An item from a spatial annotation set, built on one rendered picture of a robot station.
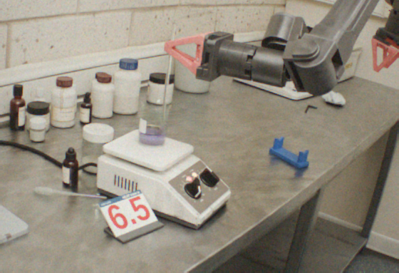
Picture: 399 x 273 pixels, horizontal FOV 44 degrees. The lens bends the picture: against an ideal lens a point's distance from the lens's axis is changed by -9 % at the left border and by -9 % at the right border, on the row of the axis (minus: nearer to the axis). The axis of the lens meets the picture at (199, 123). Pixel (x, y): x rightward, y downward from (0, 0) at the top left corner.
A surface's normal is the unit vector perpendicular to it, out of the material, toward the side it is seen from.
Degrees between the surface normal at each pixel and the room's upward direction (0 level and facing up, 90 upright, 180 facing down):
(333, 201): 90
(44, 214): 0
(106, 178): 90
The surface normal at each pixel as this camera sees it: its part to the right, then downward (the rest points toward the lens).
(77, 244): 0.13, -0.94
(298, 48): -0.40, -0.59
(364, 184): -0.57, 0.20
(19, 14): 0.81, 0.29
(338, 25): -0.23, -0.72
